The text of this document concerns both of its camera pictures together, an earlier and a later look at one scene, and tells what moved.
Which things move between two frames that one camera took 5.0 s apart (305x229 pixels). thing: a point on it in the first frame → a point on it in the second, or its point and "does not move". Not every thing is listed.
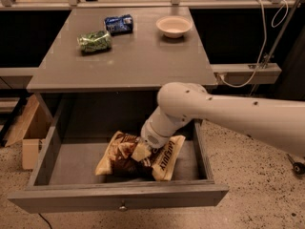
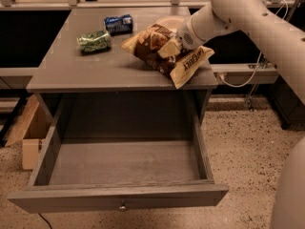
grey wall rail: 247,73 does not move
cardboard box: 31,129 does not move
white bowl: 173,27 does not move
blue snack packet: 119,25 does not move
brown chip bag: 159,164 → 146,46
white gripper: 152,137 → 185,35
